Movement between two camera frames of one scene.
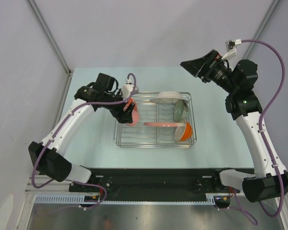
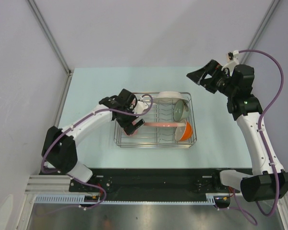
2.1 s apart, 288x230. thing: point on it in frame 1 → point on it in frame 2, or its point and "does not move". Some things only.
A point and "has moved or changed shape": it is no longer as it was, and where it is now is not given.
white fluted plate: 168,97 does not move
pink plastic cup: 135,114 has moved or changed shape
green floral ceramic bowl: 181,110 does not move
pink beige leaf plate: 164,124 does not move
